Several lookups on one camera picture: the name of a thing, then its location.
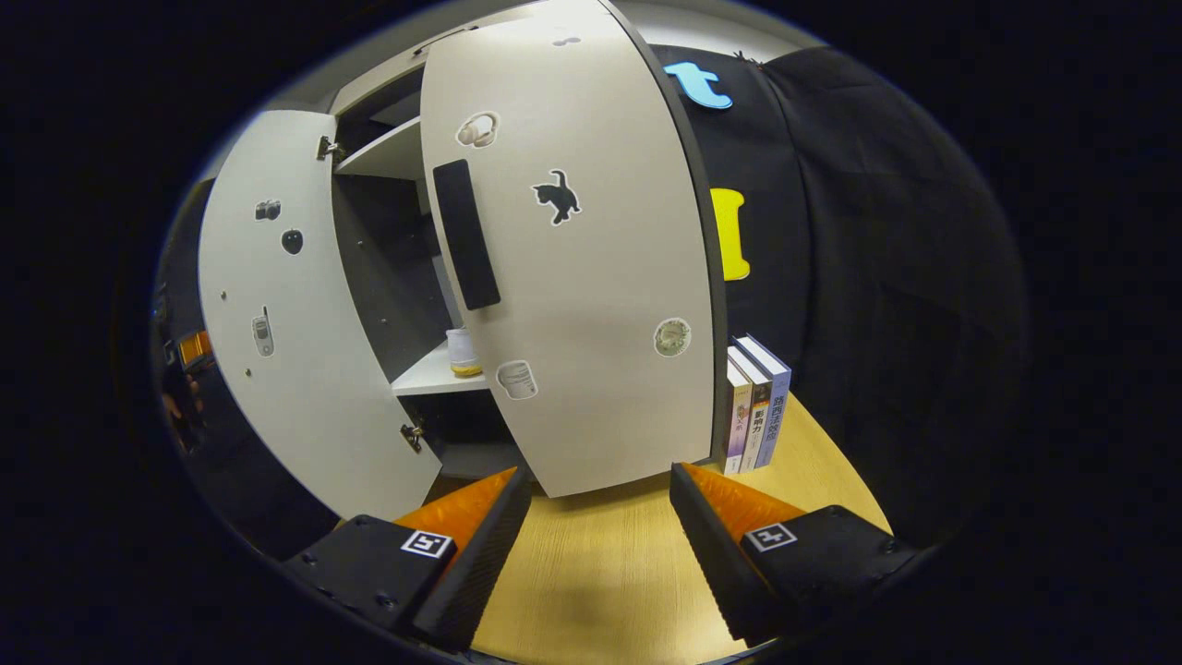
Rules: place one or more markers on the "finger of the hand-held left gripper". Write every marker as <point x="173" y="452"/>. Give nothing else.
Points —
<point x="195" y="349"/>

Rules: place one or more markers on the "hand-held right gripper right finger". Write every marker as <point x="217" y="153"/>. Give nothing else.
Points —
<point x="716" y="563"/>

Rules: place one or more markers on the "blue book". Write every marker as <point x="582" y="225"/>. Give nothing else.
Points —
<point x="777" y="406"/>

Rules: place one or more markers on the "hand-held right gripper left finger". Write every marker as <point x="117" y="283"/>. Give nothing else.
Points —
<point x="480" y="573"/>

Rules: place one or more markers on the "white canvas shoe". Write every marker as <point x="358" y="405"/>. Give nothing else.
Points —
<point x="462" y="351"/>

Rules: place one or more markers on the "white cabinet door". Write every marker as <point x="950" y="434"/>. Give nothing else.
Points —
<point x="591" y="323"/>
<point x="305" y="388"/>

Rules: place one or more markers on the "white purple book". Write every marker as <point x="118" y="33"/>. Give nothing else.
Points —
<point x="736" y="425"/>

